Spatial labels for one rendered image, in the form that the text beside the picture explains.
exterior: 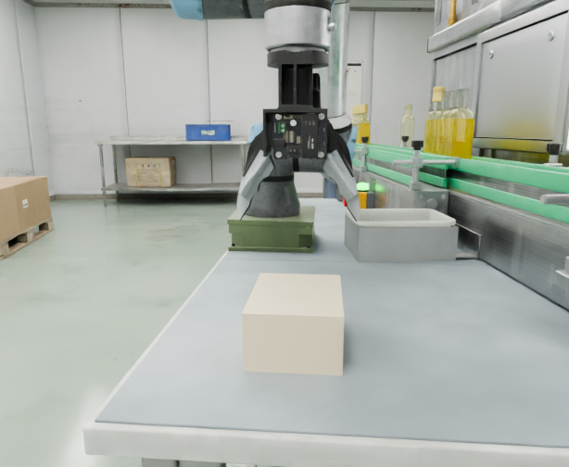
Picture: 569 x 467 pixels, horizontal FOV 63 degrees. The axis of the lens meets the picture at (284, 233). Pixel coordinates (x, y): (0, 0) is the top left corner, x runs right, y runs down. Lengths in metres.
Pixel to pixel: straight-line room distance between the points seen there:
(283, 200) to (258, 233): 0.11
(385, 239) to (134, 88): 6.56
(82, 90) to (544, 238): 7.10
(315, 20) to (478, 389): 0.45
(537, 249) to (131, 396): 0.71
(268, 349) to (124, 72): 7.00
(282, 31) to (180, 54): 6.78
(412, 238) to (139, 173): 5.90
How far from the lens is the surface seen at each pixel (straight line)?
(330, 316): 0.56
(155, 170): 6.69
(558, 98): 1.25
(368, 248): 1.04
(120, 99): 7.44
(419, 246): 1.07
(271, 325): 0.56
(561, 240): 0.89
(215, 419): 0.52
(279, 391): 0.55
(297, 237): 1.11
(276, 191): 1.14
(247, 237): 1.12
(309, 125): 0.52
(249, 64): 7.22
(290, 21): 0.55
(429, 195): 1.26
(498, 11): 1.58
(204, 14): 0.70
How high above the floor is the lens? 1.04
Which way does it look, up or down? 13 degrees down
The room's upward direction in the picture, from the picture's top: straight up
